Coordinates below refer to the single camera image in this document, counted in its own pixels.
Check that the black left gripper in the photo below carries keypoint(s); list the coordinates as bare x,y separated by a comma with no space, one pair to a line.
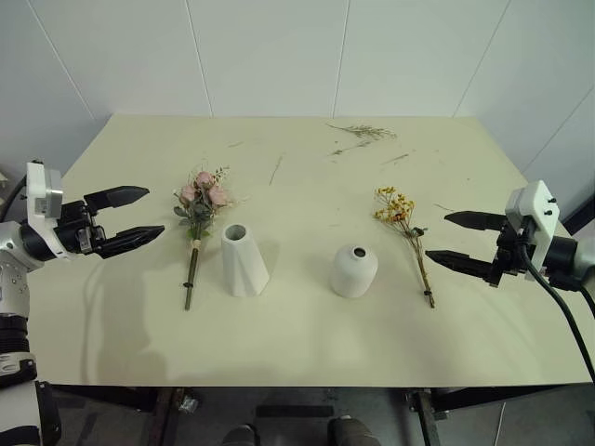
74,227

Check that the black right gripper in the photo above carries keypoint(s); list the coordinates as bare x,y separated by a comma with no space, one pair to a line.
511,253

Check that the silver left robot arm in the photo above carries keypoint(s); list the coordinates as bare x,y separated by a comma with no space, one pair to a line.
14,279

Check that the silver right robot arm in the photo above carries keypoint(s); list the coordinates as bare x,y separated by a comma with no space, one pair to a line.
569,260

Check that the round white vase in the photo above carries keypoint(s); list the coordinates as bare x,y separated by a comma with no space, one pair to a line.
354,274

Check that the tall faceted white vase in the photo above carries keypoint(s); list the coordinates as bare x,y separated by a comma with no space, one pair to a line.
244,265

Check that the pink rose bouquet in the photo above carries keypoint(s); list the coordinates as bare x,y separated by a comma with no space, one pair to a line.
204,195

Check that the yellow dried flower sprig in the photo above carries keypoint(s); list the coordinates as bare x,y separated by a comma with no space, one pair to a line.
397,209

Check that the long dried grass sprig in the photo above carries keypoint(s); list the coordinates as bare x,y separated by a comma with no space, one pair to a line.
367,131

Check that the short dried grass sprig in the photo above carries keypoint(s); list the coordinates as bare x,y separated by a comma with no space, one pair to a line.
351,148

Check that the thin dried twig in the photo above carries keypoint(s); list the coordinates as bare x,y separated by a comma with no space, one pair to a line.
276,171

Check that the dark rounded shape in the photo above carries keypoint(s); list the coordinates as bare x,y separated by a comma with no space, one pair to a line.
241,436
351,432

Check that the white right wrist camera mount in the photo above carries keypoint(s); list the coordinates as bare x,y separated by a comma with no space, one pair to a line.
541,209

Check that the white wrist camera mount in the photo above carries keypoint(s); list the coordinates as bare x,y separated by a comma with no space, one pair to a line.
39,192
541,209

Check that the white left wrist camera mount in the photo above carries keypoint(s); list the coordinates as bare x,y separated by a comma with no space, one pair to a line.
39,192

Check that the silver metal frame fitting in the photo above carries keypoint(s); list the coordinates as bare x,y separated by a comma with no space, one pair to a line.
188,405

